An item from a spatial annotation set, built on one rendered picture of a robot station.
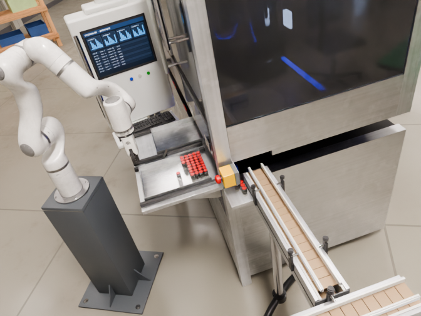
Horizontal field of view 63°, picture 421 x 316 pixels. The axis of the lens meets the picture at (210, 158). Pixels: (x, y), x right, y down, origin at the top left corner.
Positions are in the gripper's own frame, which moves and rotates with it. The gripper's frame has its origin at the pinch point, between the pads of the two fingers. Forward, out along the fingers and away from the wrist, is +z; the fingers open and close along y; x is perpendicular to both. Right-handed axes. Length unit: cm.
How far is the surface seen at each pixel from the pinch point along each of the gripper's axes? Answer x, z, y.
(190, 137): -31, 22, 37
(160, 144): -12.2, 22.1, 38.9
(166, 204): -7.1, 22.2, -10.9
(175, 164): -16.9, 22.0, 16.2
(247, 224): -44, 53, -13
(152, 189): -2.2, 22.0, 2.0
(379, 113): -117, 6, -13
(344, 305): -53, 17, -85
